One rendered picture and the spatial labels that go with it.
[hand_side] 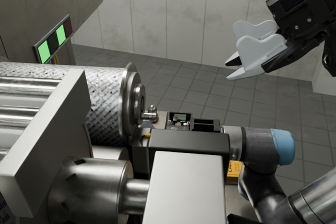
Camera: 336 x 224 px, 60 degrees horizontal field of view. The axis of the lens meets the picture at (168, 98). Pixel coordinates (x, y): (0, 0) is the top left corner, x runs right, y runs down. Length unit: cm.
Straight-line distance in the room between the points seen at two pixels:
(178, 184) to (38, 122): 9
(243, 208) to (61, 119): 68
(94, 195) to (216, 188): 13
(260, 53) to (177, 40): 278
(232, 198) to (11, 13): 72
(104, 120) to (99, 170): 22
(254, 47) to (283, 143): 29
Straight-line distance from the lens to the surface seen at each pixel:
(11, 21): 80
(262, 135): 64
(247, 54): 41
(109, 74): 50
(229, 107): 261
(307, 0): 39
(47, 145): 18
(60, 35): 100
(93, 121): 49
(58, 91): 20
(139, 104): 49
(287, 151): 65
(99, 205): 26
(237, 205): 82
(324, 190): 63
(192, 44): 315
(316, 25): 41
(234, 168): 86
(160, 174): 16
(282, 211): 65
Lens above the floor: 157
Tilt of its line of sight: 36 degrees down
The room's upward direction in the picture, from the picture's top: straight up
